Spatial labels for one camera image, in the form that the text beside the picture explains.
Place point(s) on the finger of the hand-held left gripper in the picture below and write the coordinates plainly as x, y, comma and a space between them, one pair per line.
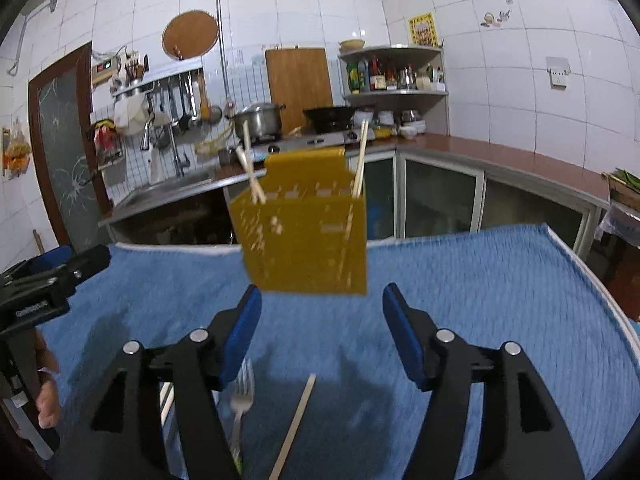
85, 265
52, 259

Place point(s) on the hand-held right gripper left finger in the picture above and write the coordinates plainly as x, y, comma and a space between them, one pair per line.
240, 340

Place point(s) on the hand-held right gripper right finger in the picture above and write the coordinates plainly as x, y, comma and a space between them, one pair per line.
402, 340

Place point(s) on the yellow perforated utensil holder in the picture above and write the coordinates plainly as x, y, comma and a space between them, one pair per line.
300, 240

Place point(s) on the person's left hand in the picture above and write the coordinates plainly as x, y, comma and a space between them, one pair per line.
50, 400

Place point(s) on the blue knitted towel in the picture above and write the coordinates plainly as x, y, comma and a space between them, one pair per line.
475, 310

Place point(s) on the brown glass-panel door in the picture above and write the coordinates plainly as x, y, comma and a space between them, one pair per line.
65, 160

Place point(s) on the steel sink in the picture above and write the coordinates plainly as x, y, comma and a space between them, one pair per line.
165, 190

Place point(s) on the hanging plastic bag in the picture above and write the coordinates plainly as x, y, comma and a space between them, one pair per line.
16, 152

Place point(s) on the steel faucet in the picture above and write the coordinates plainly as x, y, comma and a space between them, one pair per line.
175, 155

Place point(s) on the white hanging cloth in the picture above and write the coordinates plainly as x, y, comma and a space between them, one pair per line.
131, 115

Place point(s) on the row of hanging ladles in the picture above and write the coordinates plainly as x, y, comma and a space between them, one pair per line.
187, 110

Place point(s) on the steel hanging utensil rack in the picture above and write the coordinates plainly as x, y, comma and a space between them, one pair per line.
155, 82

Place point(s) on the white electrical box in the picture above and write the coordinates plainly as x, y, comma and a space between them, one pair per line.
106, 70

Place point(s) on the brown kitchen counter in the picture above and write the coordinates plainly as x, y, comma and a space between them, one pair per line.
500, 155

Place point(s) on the steel gas stove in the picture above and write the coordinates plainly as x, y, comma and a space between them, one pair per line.
310, 141

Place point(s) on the stack of bowls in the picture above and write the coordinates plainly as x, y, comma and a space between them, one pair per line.
407, 125

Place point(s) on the steel pot with lid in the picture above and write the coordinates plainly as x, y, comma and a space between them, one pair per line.
257, 122

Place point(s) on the black wok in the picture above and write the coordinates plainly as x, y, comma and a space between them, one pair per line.
330, 116

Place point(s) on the clear plastic sheet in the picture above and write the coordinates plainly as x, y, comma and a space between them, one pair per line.
620, 225

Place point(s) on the round wooden lid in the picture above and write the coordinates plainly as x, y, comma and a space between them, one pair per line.
190, 32

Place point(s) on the white jar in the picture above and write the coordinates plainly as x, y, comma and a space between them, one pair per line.
423, 82

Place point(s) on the small steel kettle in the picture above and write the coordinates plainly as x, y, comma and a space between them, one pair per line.
407, 79

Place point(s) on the wooden cutting board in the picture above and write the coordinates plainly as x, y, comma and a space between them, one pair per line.
298, 85

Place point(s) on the red label sauce bottle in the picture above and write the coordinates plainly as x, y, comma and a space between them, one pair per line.
378, 76

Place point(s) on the dark sauce bottle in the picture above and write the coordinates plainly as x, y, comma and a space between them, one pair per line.
364, 76

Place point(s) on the green bottle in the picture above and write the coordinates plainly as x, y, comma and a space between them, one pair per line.
353, 77

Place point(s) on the wooden board with vegetables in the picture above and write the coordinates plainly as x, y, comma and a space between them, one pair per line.
625, 187

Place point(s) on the beige ceramic bowl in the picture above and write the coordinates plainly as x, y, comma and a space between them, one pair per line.
352, 45

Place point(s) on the metal wall pipe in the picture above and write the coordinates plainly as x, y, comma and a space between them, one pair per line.
221, 20

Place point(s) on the corner wall shelf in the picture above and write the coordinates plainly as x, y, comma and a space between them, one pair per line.
390, 49

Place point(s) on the white wall socket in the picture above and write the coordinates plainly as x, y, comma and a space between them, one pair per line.
558, 74

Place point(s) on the yellow wall poster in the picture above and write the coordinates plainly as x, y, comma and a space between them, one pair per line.
422, 29

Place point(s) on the decorative wall hooks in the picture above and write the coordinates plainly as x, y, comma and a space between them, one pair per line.
492, 19

